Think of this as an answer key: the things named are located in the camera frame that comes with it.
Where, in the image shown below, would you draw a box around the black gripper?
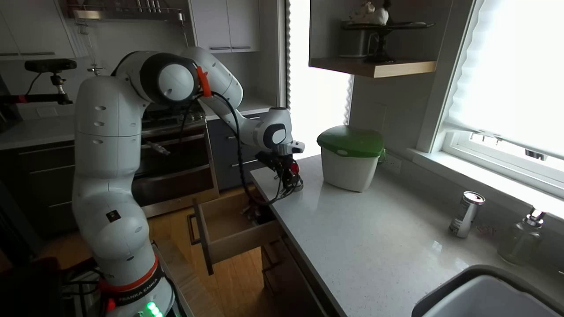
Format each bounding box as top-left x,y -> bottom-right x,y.
256,140 -> 306,191

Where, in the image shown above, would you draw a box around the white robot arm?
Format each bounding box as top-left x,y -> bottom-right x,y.
73,47 -> 306,317

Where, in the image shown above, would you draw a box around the red measuring scoop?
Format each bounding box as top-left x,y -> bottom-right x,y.
290,161 -> 300,175

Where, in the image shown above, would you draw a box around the dark lower cabinet drawers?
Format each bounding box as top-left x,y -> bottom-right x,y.
209,119 -> 262,191

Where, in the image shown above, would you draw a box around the white bin with green lid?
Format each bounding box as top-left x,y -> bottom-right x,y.
318,124 -> 387,191

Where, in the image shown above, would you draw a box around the open wooden drawer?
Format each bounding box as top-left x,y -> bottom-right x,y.
188,186 -> 283,274

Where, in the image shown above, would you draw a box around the stainless steel oven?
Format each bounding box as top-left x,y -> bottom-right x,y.
133,103 -> 214,205

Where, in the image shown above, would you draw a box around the white upper cabinet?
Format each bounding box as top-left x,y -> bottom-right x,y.
189,0 -> 260,52

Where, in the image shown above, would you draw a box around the white figurine on shelf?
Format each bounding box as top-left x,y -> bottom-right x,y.
352,0 -> 390,26

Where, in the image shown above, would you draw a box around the white sink basin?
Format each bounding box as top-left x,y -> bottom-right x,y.
412,263 -> 564,317

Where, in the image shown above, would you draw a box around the chrome sink faucet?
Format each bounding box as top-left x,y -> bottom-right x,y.
498,209 -> 547,263

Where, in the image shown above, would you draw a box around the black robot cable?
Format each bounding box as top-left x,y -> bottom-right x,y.
209,89 -> 285,207

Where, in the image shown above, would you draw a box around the wooden wall shelf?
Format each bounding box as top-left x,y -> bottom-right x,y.
309,0 -> 456,79

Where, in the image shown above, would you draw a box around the black camera on stand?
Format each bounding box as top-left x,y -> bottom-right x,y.
26,57 -> 78,105

